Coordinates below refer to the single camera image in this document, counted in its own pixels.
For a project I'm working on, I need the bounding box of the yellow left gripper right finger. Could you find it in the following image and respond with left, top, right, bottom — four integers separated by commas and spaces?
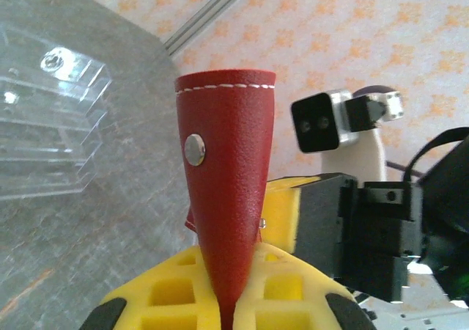
233, 241, 377, 330

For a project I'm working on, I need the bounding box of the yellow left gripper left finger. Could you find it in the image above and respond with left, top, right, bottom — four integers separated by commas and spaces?
78, 246, 221, 330

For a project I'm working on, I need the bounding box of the red leather card holder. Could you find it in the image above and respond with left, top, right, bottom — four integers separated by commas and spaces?
174, 67, 277, 330

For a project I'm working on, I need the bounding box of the clear acrylic stepped stand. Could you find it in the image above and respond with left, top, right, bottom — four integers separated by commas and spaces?
0, 20, 113, 202

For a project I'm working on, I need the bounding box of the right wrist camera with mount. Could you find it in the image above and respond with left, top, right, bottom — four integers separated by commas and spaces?
290, 87, 405, 183

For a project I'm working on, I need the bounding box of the aluminum right corner post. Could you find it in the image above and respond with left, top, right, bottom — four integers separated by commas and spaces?
163, 0, 264, 56

